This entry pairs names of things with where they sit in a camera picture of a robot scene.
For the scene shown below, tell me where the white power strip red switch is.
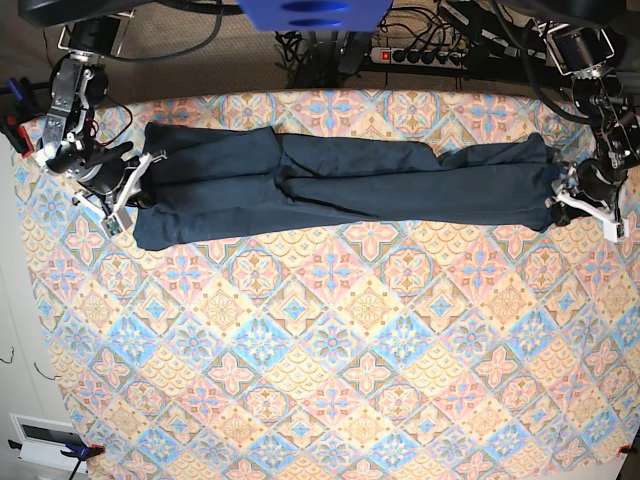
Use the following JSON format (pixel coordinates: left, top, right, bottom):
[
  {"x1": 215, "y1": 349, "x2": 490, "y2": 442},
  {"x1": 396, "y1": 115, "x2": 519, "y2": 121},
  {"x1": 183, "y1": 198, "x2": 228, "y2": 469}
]
[{"x1": 369, "y1": 47, "x2": 463, "y2": 69}]

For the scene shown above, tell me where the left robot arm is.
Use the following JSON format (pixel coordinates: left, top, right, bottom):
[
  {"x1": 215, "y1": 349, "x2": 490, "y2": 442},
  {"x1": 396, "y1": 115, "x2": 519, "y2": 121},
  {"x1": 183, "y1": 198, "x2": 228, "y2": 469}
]
[{"x1": 490, "y1": 1, "x2": 639, "y2": 240}]

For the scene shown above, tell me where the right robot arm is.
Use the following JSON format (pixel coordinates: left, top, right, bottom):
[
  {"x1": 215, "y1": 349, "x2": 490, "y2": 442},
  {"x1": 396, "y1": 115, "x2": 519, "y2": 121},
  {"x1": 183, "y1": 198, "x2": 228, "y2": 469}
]
[{"x1": 18, "y1": 0, "x2": 141, "y2": 206}]

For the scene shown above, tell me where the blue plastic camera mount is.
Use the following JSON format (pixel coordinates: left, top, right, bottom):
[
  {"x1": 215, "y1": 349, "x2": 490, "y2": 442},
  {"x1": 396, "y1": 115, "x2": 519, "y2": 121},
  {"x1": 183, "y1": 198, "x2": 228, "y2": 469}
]
[{"x1": 238, "y1": 0, "x2": 392, "y2": 32}]

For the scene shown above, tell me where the dark navy t-shirt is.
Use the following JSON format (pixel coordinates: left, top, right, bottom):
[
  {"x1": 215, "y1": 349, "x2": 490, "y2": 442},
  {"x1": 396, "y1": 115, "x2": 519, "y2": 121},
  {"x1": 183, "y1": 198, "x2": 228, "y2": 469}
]
[{"x1": 133, "y1": 123, "x2": 564, "y2": 251}]

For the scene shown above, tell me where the red black clamp upper left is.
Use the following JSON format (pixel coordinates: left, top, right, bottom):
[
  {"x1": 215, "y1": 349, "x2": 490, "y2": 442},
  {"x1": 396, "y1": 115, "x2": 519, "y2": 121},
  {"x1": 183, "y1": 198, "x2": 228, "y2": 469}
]
[{"x1": 1, "y1": 77, "x2": 39, "y2": 158}]

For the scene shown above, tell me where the patterned colourful tablecloth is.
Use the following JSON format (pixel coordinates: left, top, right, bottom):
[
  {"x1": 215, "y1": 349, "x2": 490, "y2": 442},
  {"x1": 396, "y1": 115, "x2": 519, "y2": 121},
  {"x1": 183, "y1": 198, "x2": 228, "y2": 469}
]
[{"x1": 10, "y1": 88, "x2": 640, "y2": 480}]

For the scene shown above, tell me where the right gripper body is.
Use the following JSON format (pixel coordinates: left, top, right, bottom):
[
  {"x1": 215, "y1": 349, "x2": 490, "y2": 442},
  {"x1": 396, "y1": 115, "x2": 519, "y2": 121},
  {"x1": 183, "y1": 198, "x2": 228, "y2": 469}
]
[{"x1": 72, "y1": 155, "x2": 138, "y2": 203}]

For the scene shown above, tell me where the blue clamp lower left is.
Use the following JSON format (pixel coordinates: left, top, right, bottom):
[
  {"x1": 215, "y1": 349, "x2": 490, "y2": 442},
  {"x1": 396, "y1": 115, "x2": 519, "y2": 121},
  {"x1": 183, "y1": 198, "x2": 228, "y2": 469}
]
[{"x1": 7, "y1": 440, "x2": 105, "y2": 479}]

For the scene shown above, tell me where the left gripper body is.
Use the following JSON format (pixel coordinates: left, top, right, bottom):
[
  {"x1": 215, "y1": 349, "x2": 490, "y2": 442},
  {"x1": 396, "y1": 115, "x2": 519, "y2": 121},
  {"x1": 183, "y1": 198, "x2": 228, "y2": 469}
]
[{"x1": 577, "y1": 159, "x2": 625, "y2": 205}]

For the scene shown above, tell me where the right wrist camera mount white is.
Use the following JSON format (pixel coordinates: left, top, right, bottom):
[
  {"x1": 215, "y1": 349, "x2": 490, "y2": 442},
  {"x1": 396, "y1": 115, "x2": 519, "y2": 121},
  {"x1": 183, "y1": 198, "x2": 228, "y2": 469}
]
[{"x1": 73, "y1": 151, "x2": 167, "y2": 238}]

